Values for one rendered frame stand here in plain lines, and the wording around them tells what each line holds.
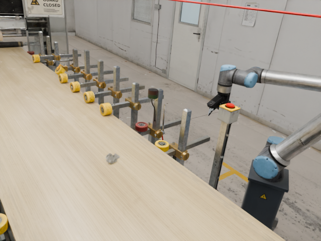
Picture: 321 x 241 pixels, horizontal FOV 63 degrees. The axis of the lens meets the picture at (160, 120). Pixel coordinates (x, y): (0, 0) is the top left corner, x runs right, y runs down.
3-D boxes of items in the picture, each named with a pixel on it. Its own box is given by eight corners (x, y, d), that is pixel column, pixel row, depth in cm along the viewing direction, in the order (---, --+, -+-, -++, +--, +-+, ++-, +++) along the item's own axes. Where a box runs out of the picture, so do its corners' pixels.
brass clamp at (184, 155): (174, 148, 165) (175, 141, 163) (189, 158, 156) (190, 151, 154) (166, 151, 161) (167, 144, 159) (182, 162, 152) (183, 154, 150)
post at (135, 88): (133, 141, 200) (136, 81, 179) (136, 143, 198) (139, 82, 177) (129, 143, 198) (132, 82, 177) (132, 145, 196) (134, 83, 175)
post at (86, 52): (89, 100, 248) (87, 49, 227) (90, 102, 246) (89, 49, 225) (85, 101, 246) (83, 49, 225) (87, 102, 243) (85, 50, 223)
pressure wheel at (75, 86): (77, 79, 209) (81, 86, 206) (75, 85, 215) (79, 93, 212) (69, 80, 205) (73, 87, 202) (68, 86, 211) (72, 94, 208)
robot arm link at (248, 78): (260, 71, 155) (240, 66, 162) (254, 74, 147) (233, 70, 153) (256, 86, 159) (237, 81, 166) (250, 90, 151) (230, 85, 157)
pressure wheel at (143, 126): (142, 135, 176) (143, 119, 172) (149, 140, 171) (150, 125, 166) (132, 138, 172) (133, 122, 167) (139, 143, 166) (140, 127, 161)
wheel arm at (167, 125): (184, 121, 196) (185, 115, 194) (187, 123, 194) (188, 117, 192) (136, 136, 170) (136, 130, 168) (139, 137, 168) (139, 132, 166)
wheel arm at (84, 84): (126, 79, 240) (126, 75, 238) (128, 81, 238) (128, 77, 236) (73, 87, 210) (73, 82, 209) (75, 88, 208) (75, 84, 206)
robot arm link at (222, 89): (225, 87, 159) (213, 82, 165) (223, 95, 161) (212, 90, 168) (235, 85, 164) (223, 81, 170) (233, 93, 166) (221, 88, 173)
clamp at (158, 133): (150, 128, 180) (150, 122, 178) (162, 137, 171) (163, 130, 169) (143, 131, 177) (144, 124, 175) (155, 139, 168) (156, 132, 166)
